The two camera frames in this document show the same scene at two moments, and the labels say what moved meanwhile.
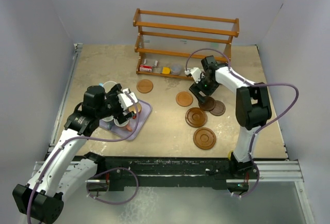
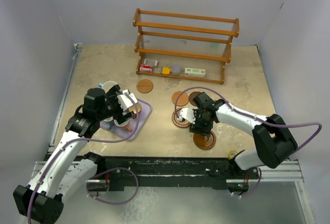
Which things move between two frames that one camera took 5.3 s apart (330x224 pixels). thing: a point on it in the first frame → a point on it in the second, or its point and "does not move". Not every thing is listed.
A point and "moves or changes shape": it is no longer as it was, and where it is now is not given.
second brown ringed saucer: (204, 138) does not move
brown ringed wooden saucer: (196, 117) moves or changes shape
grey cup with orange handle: (125, 124) does not move
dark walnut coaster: (208, 105) moves or changes shape
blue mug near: (106, 123) does not move
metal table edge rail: (77, 48) does not move
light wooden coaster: (144, 86) does not move
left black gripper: (113, 95) does not move
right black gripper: (196, 88) → (196, 128)
